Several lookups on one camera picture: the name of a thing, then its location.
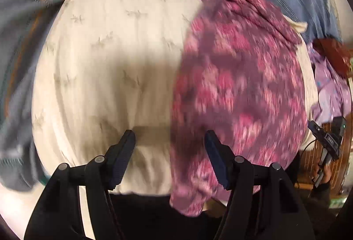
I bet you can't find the dark red cloth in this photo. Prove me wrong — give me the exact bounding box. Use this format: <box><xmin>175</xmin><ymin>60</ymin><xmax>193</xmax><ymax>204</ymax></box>
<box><xmin>313</xmin><ymin>38</ymin><xmax>352</xmax><ymax>76</ymax></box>

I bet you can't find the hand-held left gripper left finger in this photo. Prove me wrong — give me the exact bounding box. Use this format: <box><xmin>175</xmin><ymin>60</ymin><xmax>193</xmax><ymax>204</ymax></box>
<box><xmin>23</xmin><ymin>130</ymin><xmax>136</xmax><ymax>240</ymax></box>

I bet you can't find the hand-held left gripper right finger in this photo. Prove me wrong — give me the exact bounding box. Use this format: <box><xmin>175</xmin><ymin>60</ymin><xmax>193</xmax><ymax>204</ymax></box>
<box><xmin>205</xmin><ymin>130</ymin><xmax>316</xmax><ymax>240</ymax></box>

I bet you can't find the person's right forearm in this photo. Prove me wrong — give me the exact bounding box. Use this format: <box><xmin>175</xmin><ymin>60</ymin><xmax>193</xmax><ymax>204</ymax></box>
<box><xmin>309</xmin><ymin>183</ymin><xmax>333</xmax><ymax>213</ymax></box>

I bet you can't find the brown wooden furniture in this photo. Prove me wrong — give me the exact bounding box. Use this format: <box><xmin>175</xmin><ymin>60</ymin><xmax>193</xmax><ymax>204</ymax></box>
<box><xmin>299</xmin><ymin>121</ymin><xmax>349</xmax><ymax>195</ymax></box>

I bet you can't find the black cable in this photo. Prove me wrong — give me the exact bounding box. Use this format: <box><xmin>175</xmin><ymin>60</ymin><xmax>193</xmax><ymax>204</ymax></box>
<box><xmin>295</xmin><ymin>139</ymin><xmax>317</xmax><ymax>188</ymax></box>

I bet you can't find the purple pink floral shirt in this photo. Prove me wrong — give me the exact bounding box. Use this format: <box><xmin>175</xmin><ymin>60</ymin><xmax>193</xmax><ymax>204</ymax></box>
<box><xmin>169</xmin><ymin>0</ymin><xmax>309</xmax><ymax>217</ymax></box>

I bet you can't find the cream leaf-print pillow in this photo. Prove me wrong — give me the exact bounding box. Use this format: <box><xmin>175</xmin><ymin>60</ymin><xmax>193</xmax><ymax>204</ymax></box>
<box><xmin>31</xmin><ymin>0</ymin><xmax>317</xmax><ymax>196</ymax></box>

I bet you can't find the lilac floral garment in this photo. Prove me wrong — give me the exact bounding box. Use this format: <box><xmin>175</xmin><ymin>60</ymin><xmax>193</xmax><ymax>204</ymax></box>
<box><xmin>306</xmin><ymin>43</ymin><xmax>352</xmax><ymax>126</ymax></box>

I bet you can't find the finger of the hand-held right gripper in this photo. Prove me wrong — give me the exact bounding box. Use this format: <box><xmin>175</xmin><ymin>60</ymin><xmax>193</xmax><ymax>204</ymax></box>
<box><xmin>307</xmin><ymin>120</ymin><xmax>326</xmax><ymax>139</ymax></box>

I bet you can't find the person's right hand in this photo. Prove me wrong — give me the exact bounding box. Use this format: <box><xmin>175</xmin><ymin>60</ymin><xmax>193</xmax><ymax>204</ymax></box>
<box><xmin>313</xmin><ymin>163</ymin><xmax>332</xmax><ymax>189</ymax></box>

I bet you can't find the grey star-print pillow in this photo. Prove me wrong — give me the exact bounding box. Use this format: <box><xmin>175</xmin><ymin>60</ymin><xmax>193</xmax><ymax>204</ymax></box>
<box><xmin>0</xmin><ymin>0</ymin><xmax>102</xmax><ymax>192</ymax></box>

